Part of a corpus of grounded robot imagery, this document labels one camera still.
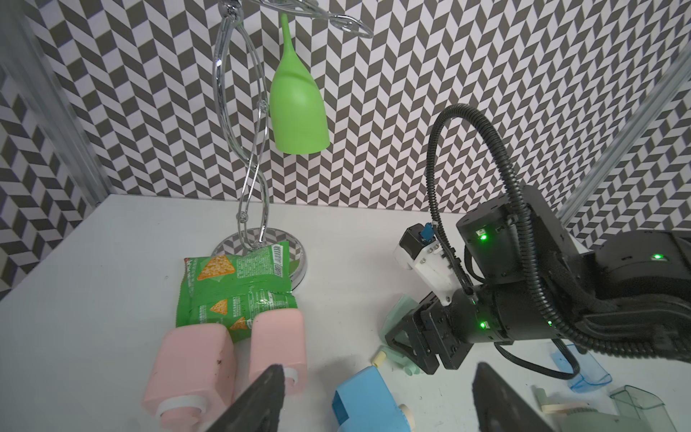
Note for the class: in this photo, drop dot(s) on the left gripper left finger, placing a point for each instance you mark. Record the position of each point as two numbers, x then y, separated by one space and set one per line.
258 408

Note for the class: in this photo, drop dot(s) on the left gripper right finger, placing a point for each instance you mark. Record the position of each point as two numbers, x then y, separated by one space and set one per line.
499 407

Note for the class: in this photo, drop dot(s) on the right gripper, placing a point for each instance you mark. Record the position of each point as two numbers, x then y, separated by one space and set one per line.
433 334

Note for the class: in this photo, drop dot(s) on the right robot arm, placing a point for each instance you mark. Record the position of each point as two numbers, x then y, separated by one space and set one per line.
522 277

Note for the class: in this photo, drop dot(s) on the blue pencil sharpener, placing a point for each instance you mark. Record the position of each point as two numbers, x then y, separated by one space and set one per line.
365 403

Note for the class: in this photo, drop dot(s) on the blue transparent tray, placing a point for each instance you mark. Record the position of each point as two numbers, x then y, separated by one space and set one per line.
592 376

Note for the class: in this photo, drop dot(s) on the grey transparent tray right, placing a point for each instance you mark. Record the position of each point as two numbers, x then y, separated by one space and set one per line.
635 403

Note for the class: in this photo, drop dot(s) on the green snack packet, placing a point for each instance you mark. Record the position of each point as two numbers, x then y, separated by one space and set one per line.
233 290

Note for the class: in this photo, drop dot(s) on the green plastic cup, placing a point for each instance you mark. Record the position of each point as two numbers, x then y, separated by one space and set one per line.
297 108

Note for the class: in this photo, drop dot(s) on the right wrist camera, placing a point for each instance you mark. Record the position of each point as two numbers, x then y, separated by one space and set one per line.
420 250

